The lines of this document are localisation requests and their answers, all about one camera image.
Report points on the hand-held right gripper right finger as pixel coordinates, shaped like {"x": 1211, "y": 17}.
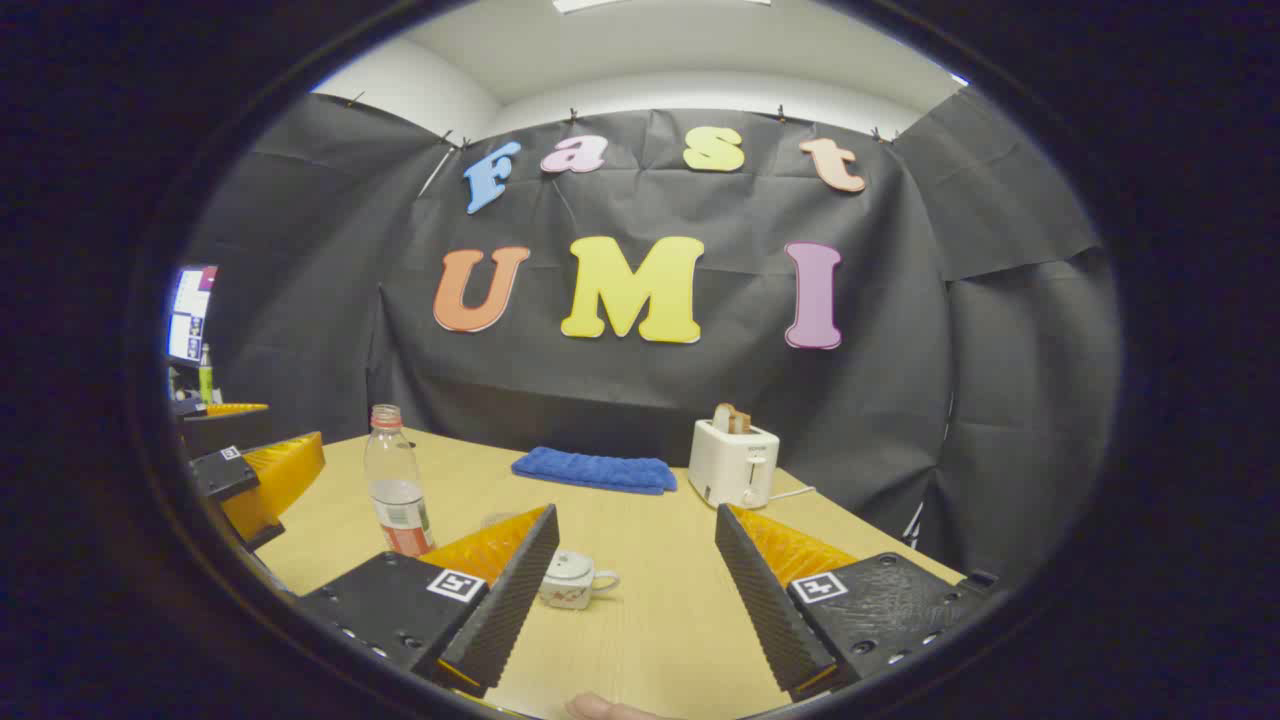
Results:
{"x": 765, "y": 610}

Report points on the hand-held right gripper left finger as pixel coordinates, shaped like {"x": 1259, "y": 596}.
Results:
{"x": 510, "y": 600}

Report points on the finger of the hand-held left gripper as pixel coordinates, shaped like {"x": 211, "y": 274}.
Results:
{"x": 225, "y": 432}
{"x": 275, "y": 475}

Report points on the white floral teacup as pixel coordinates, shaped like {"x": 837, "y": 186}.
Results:
{"x": 565, "y": 597}

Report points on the round wooden coaster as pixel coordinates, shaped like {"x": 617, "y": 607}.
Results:
{"x": 497, "y": 520}

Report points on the clear plastic water bottle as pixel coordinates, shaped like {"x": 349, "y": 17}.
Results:
{"x": 395, "y": 480}

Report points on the green bottle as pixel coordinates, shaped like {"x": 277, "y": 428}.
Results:
{"x": 206, "y": 378}

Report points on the computer monitor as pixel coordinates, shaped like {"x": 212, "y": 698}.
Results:
{"x": 190, "y": 315}

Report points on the white toaster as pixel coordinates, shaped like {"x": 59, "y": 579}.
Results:
{"x": 730, "y": 465}

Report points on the blue towel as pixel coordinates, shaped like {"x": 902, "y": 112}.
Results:
{"x": 595, "y": 470}

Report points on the brown bread slice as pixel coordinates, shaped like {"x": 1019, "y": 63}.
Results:
{"x": 742, "y": 421}

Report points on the pale bread slice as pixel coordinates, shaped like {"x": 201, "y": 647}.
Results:
{"x": 722, "y": 418}

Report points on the black backdrop cloth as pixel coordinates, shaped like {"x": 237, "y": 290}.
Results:
{"x": 640, "y": 400}

